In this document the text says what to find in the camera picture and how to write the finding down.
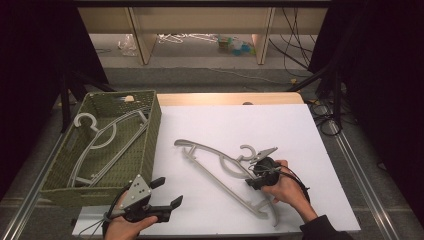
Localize black curtain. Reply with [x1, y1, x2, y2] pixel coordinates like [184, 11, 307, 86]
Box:
[0, 0, 109, 201]
[308, 0, 424, 228]

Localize person's left hand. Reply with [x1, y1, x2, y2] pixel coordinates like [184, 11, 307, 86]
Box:
[103, 189, 158, 240]

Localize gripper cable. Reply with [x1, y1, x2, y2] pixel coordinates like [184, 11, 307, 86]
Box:
[78, 184, 134, 238]
[278, 165, 312, 205]

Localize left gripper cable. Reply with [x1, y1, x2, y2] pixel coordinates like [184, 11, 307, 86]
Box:
[78, 184, 134, 238]

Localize white table sheet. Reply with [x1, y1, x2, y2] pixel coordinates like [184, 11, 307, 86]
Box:
[71, 103, 362, 237]

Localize grey plastic clothes hanger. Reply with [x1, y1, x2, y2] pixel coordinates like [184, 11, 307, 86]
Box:
[173, 139, 282, 228]
[68, 111, 151, 188]

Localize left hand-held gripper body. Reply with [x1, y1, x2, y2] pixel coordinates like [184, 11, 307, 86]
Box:
[109, 174, 173, 224]

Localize black metal stand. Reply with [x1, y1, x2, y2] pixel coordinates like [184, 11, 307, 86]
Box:
[59, 64, 116, 134]
[287, 58, 345, 129]

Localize bundle of black cables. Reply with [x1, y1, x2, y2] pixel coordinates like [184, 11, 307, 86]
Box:
[268, 7, 318, 69]

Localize colourful toys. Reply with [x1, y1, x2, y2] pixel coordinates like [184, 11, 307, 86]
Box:
[217, 34, 256, 57]

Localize clear plastic bag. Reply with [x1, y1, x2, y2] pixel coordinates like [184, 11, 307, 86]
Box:
[117, 34, 138, 57]

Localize aluminium rail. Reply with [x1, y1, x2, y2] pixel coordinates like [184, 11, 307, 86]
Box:
[0, 131, 68, 240]
[328, 119, 403, 240]

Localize beige cabinet with power socket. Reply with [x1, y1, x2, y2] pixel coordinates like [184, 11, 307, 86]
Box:
[78, 6, 329, 67]

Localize white wire hangers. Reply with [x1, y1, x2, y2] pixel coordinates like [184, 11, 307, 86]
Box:
[157, 32, 219, 45]

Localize green woven basket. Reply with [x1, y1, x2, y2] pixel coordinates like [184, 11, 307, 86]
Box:
[39, 89, 163, 208]

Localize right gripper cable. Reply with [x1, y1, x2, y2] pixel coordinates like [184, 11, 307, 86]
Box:
[278, 165, 312, 205]

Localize person's right hand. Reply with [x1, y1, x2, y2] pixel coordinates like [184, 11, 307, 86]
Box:
[260, 159, 318, 224]

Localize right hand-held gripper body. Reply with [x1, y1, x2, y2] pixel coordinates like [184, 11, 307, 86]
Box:
[249, 146, 282, 188]

